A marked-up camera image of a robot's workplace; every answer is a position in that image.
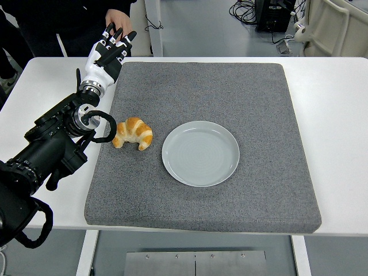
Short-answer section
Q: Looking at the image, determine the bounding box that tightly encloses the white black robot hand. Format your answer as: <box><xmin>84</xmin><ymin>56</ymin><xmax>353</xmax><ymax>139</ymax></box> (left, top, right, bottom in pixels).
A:
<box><xmin>81</xmin><ymin>22</ymin><xmax>137</xmax><ymax>89</ymax></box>

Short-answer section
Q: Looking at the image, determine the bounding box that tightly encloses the golden croissant bread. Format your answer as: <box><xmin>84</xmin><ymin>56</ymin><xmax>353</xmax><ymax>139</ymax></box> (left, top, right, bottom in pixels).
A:
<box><xmin>112</xmin><ymin>117</ymin><xmax>154</xmax><ymax>151</ymax></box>

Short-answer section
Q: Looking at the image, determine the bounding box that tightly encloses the grey round plate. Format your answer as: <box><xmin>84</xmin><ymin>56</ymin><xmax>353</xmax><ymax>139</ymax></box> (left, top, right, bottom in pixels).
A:
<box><xmin>162</xmin><ymin>120</ymin><xmax>241</xmax><ymax>188</ymax></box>

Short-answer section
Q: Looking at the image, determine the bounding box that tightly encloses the grey metal plate with screws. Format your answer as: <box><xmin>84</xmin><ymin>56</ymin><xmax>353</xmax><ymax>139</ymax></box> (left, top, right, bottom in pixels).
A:
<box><xmin>125</xmin><ymin>250</ymin><xmax>267</xmax><ymax>276</ymax></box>

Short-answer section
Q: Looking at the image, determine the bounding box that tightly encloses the person's hand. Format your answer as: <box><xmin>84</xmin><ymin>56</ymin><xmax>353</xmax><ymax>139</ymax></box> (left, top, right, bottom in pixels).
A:
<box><xmin>105</xmin><ymin>8</ymin><xmax>133</xmax><ymax>37</ymax></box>

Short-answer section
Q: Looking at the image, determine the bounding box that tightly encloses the person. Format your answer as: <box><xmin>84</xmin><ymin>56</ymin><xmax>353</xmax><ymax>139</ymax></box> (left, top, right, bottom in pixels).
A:
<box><xmin>0</xmin><ymin>0</ymin><xmax>139</xmax><ymax>87</ymax></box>

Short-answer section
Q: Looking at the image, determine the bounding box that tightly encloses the white cabinet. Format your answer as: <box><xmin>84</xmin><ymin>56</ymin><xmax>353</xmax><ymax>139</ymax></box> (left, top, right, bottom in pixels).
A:
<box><xmin>129</xmin><ymin>0</ymin><xmax>153</xmax><ymax>57</ymax></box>

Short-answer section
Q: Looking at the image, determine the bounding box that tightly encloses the grey felt mat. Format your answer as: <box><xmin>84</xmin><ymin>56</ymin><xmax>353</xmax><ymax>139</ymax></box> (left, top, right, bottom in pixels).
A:
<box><xmin>83</xmin><ymin>62</ymin><xmax>322</xmax><ymax>234</ymax></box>

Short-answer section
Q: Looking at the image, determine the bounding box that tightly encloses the white table leg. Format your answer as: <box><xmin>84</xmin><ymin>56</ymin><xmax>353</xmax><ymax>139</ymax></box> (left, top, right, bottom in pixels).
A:
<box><xmin>75</xmin><ymin>229</ymin><xmax>100</xmax><ymax>276</ymax></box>
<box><xmin>290</xmin><ymin>235</ymin><xmax>313</xmax><ymax>276</ymax></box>

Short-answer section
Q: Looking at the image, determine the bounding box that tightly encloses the black equipment box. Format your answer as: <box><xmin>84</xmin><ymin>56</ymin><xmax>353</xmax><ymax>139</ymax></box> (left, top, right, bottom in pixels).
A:
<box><xmin>255</xmin><ymin>0</ymin><xmax>297</xmax><ymax>33</ymax></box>

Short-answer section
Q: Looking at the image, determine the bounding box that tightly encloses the grey floor adapter box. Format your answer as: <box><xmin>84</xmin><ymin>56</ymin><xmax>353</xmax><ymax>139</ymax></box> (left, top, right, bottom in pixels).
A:
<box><xmin>276</xmin><ymin>40</ymin><xmax>293</xmax><ymax>55</ymax></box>

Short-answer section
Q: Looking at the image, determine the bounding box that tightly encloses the white upright post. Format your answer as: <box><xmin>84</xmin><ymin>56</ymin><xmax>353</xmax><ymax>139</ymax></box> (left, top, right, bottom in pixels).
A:
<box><xmin>143</xmin><ymin>0</ymin><xmax>164</xmax><ymax>58</ymax></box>

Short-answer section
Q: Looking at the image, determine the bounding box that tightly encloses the thin black hanging cable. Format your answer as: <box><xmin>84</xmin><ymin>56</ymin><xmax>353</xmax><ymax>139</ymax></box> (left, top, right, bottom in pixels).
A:
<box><xmin>144</xmin><ymin>13</ymin><xmax>164</xmax><ymax>32</ymax></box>

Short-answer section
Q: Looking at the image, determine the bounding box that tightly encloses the black floor cable bundle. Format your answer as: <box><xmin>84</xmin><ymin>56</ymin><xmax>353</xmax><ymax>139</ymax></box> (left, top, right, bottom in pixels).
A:
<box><xmin>228</xmin><ymin>0</ymin><xmax>258</xmax><ymax>25</ymax></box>

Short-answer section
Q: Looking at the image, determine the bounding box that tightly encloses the thin white cable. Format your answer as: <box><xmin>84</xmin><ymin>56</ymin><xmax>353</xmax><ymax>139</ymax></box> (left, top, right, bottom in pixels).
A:
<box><xmin>0</xmin><ymin>243</ymin><xmax>8</xmax><ymax>275</ymax></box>

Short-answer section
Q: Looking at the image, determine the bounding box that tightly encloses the cream white frame furniture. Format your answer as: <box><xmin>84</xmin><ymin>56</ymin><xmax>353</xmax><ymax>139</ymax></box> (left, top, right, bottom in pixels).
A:
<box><xmin>293</xmin><ymin>0</ymin><xmax>368</xmax><ymax>58</ymax></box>

